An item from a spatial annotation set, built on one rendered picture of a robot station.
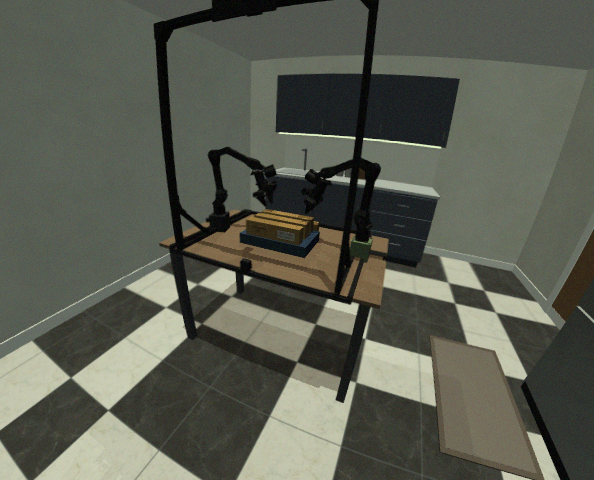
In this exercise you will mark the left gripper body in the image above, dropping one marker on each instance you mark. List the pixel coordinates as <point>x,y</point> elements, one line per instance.
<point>260,186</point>

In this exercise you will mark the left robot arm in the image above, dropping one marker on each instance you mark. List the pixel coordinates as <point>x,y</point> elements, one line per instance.
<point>214,158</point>

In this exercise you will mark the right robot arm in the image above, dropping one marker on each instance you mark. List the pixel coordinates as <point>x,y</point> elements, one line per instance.
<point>362,215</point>

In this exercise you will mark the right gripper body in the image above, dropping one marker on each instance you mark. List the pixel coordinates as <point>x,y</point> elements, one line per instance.
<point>316,194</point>

